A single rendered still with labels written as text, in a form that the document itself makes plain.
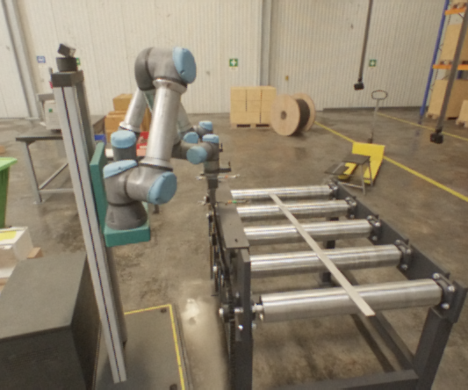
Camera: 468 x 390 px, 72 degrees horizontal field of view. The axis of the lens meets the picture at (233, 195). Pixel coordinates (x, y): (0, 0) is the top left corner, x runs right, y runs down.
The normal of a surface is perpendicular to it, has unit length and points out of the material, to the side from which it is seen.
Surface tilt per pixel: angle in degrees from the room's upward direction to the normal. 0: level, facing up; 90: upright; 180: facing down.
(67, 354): 90
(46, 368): 90
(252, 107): 90
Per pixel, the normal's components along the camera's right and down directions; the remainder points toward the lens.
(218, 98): 0.14, 0.39
